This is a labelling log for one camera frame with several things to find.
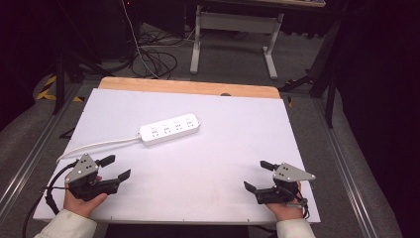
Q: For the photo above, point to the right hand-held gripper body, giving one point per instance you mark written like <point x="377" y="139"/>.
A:
<point x="290" y="173"/>

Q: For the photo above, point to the metal floor rail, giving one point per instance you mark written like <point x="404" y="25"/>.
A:
<point x="346" y="175"/>
<point x="33" y="152"/>

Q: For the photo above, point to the white table cover board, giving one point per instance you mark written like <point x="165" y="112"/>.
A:
<point x="198" y="165"/>

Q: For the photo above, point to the person's right hand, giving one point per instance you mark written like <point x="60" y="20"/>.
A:
<point x="285" y="211"/>

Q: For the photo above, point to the black curtain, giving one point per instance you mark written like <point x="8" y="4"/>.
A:
<point x="23" y="49"/>
<point x="379" y="82"/>

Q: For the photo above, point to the white power strip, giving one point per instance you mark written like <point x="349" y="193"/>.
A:
<point x="170" y="129"/>

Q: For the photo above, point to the black metal stand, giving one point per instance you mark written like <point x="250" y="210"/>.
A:
<point x="327" y="82"/>

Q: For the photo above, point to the yellow black floor tape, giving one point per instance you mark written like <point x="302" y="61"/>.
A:
<point x="46" y="89"/>

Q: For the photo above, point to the white metal desk frame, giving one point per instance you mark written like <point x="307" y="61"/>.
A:
<point x="231" y="23"/>

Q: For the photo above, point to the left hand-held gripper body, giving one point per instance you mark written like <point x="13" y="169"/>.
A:
<point x="82" y="168"/>

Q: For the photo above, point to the wooden desk top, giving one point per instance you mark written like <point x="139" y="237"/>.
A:
<point x="290" y="3"/>

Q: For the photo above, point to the person's left hand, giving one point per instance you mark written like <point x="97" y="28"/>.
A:
<point x="81" y="207"/>

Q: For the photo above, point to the black tripod stand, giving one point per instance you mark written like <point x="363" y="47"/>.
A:
<point x="59" y="76"/>

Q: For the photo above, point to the wooden table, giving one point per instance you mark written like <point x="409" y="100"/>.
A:
<point x="185" y="86"/>

